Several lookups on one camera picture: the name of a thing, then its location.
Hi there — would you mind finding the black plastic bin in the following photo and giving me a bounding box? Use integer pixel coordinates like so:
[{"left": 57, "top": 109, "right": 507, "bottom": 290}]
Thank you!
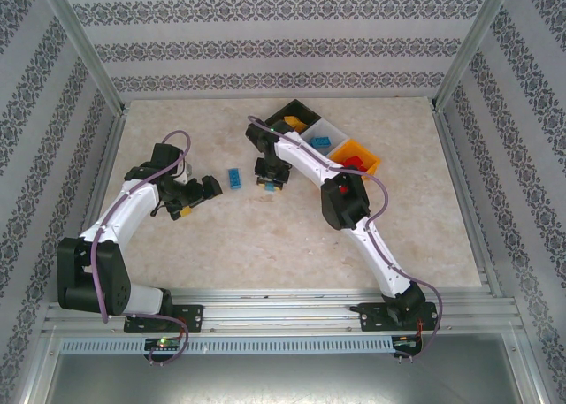
[{"left": 264, "top": 98, "right": 322, "bottom": 135}]

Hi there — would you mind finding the white plastic bin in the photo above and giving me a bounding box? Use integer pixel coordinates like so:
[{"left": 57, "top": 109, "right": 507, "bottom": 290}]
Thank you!
[{"left": 300, "top": 118, "right": 350, "bottom": 160}]

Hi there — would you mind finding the orange plastic bin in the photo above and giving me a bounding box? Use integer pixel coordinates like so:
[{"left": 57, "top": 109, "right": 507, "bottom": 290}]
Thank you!
[{"left": 329, "top": 138, "right": 382, "bottom": 180}]

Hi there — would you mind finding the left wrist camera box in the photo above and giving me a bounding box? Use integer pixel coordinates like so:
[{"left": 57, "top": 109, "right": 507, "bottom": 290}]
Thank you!
[{"left": 176, "top": 158, "right": 195, "bottom": 185}]

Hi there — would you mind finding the aluminium side rail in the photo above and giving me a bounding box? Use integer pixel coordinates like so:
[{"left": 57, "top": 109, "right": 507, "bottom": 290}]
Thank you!
[
  {"left": 432, "top": 105, "right": 505, "bottom": 299},
  {"left": 61, "top": 107, "right": 132, "bottom": 301}
]

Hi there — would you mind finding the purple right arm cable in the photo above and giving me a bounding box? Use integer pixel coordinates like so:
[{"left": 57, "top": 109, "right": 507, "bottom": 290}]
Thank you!
[{"left": 246, "top": 115, "right": 443, "bottom": 365}]

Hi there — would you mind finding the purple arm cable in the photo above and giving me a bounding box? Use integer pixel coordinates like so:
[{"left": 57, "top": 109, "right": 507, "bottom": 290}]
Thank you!
[
  {"left": 89, "top": 129, "right": 192, "bottom": 368},
  {"left": 246, "top": 115, "right": 443, "bottom": 365}
]

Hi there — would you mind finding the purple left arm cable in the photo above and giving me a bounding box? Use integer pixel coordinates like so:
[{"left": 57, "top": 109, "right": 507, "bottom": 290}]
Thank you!
[{"left": 89, "top": 129, "right": 192, "bottom": 368}]

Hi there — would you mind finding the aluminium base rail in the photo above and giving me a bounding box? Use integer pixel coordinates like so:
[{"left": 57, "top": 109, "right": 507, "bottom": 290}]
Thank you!
[{"left": 43, "top": 288, "right": 523, "bottom": 334}]

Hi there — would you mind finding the aluminium frame post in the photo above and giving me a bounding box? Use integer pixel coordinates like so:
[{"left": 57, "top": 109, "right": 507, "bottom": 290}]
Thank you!
[
  {"left": 435, "top": 0, "right": 516, "bottom": 111},
  {"left": 37, "top": 0, "right": 127, "bottom": 116}
]

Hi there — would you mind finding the grey slotted cable duct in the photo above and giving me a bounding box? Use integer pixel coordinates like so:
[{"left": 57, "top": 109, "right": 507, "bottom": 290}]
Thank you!
[{"left": 59, "top": 336, "right": 394, "bottom": 355}]

